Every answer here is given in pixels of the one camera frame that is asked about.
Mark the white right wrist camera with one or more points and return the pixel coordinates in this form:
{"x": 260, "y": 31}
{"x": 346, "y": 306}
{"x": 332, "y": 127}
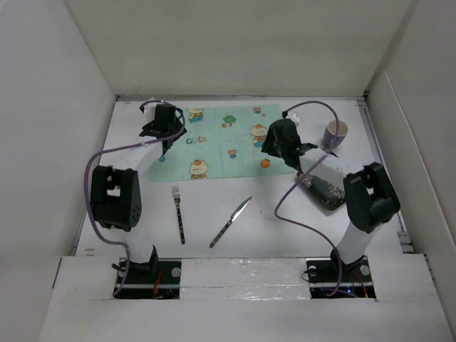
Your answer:
{"x": 290, "y": 115}

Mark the green cartoon print cloth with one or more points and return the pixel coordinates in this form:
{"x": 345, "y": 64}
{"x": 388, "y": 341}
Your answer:
{"x": 221, "y": 142}

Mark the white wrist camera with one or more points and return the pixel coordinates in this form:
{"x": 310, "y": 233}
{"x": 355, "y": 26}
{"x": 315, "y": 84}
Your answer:
{"x": 148, "y": 109}
{"x": 290, "y": 115}

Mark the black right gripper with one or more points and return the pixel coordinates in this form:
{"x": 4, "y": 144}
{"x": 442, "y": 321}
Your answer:
{"x": 268, "y": 146}

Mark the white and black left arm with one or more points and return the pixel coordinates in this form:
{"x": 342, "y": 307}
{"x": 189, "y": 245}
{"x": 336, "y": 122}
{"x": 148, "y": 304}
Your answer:
{"x": 112, "y": 184}

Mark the black floral rectangular plate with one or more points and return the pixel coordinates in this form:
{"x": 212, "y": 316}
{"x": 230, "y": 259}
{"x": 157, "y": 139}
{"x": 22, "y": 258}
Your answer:
{"x": 329, "y": 196}

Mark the purple cup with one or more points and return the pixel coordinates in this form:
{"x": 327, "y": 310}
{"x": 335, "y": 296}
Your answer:
{"x": 334, "y": 134}

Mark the knife with patterned handle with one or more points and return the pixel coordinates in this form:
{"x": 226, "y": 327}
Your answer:
{"x": 232, "y": 218}

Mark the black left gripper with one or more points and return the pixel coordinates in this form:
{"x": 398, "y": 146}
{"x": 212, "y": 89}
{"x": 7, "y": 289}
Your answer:
{"x": 149, "y": 127}

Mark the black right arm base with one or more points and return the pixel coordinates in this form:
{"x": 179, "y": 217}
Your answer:
{"x": 322, "y": 275}

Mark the silver fork with patterned handle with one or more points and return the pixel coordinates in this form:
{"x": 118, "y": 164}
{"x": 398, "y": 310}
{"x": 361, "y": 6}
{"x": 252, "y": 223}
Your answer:
{"x": 177, "y": 200}

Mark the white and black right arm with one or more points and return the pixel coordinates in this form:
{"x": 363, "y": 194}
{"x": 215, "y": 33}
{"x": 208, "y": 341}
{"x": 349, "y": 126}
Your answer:
{"x": 369, "y": 194}

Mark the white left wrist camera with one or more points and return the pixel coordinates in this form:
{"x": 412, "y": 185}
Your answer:
{"x": 148, "y": 109}

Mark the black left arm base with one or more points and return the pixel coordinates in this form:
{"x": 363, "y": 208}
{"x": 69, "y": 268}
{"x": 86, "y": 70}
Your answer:
{"x": 163, "y": 284}

